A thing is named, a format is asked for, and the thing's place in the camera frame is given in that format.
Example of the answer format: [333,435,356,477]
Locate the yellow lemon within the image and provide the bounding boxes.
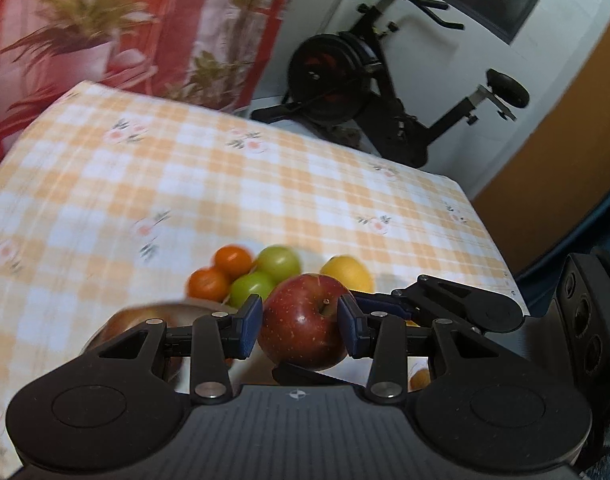
[319,255,374,295]

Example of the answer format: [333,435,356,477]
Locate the brown slipper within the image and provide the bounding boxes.
[330,126,363,148]

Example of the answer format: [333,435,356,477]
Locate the printed pink wall backdrop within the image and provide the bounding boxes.
[0,0,306,171]

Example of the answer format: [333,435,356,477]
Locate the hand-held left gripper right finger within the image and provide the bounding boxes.
[337,294,524,405]

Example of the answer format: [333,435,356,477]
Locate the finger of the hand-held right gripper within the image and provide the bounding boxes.
[351,275,524,334]
[272,362,358,386]

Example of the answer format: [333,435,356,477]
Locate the wooden door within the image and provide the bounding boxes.
[472,20,610,271]

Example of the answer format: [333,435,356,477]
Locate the green round fruit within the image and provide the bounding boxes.
[228,270,277,308]
[256,245,302,283]

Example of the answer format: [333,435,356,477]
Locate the beige plate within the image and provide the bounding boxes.
[82,302,246,386]

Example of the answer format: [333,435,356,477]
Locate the orange checked floral tablecloth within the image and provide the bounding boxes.
[0,80,528,480]

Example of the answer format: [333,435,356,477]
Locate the black exercise bike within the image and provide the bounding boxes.
[250,0,532,170]

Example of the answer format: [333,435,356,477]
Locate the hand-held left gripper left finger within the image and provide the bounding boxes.
[78,294,263,405]

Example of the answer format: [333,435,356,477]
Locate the orange tangerine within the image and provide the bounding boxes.
[187,266,231,300]
[409,367,432,393]
[214,244,253,279]

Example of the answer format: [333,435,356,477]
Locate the dark red apple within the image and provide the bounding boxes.
[257,274,352,372]

